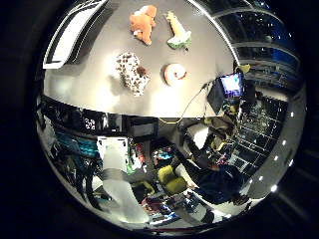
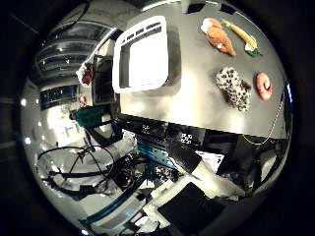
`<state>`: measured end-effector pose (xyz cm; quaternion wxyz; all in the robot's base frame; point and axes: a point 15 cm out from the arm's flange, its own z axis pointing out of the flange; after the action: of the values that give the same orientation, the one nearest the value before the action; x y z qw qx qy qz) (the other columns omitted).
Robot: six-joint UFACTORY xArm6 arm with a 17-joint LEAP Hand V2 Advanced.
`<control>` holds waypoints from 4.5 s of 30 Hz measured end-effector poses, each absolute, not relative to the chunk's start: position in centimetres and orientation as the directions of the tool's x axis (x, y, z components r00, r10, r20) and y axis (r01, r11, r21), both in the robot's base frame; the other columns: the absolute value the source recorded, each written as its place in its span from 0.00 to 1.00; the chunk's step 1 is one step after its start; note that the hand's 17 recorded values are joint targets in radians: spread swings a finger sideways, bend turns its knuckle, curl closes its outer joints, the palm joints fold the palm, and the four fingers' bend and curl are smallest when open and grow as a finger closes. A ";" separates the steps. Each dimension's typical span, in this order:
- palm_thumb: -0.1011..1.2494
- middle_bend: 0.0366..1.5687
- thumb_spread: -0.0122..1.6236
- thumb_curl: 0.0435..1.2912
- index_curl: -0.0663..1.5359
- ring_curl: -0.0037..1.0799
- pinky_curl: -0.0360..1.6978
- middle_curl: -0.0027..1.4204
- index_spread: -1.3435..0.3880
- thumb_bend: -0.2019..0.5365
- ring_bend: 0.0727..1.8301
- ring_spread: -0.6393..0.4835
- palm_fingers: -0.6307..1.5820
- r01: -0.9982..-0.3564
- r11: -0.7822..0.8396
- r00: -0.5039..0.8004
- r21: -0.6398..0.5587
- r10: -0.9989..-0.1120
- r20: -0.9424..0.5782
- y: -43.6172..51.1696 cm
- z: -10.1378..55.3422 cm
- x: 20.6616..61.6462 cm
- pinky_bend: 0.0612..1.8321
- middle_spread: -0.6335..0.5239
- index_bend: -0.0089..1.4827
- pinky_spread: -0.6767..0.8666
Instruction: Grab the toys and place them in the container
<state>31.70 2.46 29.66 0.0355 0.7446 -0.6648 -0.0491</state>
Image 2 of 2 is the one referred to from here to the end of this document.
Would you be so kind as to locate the yellow corn plush green husk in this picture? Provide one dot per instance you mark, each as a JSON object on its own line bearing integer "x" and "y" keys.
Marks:
{"x": 243, "y": 35}

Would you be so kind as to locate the white plastic basket container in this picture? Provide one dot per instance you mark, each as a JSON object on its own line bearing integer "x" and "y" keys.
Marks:
{"x": 147, "y": 59}

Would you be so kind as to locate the black and white marker tag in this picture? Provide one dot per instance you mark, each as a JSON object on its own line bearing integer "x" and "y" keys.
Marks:
{"x": 186, "y": 138}

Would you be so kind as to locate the black flat monitor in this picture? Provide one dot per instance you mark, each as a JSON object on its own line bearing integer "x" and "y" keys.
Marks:
{"x": 102, "y": 82}

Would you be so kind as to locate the person in teal shirt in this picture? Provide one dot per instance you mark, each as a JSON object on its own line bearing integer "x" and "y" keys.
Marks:
{"x": 90, "y": 116}

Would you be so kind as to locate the spotted leopard print plush toy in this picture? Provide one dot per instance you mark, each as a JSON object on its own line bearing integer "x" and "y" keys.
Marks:
{"x": 233, "y": 88}

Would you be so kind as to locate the black square mat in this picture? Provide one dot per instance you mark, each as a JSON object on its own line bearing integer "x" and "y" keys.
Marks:
{"x": 188, "y": 208}

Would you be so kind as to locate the orange plush animal toy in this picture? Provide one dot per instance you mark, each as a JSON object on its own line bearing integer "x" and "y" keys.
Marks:
{"x": 219, "y": 37}

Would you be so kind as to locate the pink shrimp plush toy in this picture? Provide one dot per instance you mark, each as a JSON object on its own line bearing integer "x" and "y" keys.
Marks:
{"x": 261, "y": 86}

